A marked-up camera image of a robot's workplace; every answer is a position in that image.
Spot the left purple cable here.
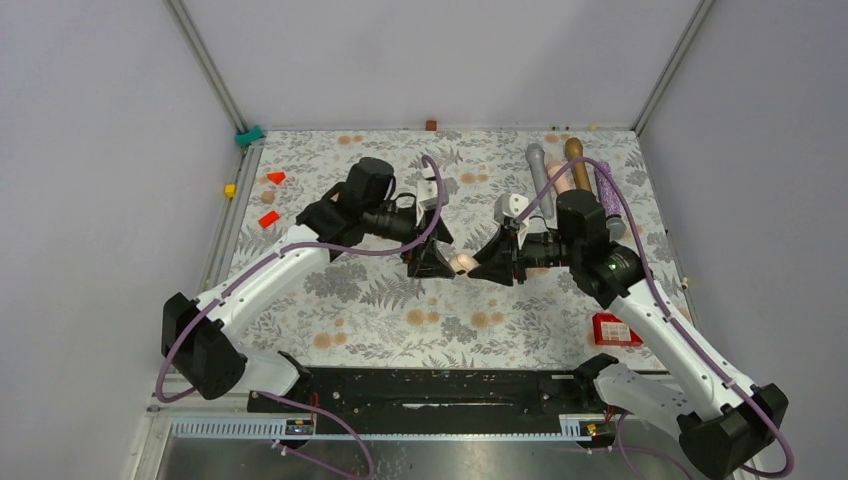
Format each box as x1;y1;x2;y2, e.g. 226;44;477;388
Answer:
154;154;447;480

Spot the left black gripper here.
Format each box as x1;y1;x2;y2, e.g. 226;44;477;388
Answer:
364;200;456;277

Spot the purple cable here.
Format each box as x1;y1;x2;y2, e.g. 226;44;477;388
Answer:
516;156;796;480
154;154;447;480

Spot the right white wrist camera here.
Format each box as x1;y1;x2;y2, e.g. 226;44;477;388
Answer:
493;193;530;248

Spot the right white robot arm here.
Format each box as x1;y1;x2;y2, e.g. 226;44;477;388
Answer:
467;190;789;479

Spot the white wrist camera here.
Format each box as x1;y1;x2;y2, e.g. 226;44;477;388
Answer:
493;193;530;248
415;166;439;226

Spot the teal clamp block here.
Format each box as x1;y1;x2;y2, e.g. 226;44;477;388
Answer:
234;125;265;148

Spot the purple glitter toy microphone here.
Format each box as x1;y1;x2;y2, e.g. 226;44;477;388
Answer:
594;161;627;240

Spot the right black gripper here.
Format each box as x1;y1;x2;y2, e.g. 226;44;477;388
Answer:
468;221;580;287

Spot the red block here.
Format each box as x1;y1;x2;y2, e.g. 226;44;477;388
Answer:
258;211;280;229

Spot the aluminium frame rail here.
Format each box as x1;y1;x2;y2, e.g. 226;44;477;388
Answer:
163;0;265;150

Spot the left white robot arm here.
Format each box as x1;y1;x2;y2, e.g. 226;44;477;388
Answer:
155;156;455;411

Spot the floral patterned mat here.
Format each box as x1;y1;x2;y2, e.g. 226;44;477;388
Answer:
203;129;710;372

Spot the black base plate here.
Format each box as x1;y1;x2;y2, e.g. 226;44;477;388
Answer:
286;367;621;436

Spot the red plastic box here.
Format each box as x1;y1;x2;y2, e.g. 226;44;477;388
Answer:
592;312;644;347

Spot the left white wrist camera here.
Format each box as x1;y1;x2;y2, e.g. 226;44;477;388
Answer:
415;166;439;226

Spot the gold toy microphone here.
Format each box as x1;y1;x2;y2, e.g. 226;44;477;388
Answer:
563;137;594;193

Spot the pink toy microphone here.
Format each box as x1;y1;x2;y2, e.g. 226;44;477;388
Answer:
546;161;573;195

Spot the pink earbud charging case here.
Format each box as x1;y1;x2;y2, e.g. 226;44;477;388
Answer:
449;254;479;275

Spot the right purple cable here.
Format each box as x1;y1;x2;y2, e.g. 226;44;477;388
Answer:
516;156;796;480

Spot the orange triangular block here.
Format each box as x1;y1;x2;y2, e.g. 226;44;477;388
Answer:
266;171;286;185

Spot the grey toy microphone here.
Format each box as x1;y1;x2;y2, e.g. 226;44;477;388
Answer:
525;143;555;220

